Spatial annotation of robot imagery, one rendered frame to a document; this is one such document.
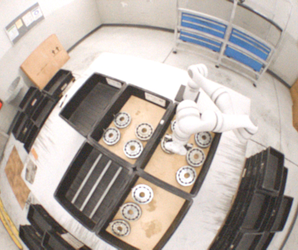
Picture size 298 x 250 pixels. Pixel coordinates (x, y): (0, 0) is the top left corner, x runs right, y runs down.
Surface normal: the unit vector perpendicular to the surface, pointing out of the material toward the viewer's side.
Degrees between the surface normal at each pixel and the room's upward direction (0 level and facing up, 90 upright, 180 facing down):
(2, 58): 90
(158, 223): 0
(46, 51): 80
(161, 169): 0
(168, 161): 0
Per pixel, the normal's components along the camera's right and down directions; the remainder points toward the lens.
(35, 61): 0.88, 0.29
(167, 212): -0.06, -0.43
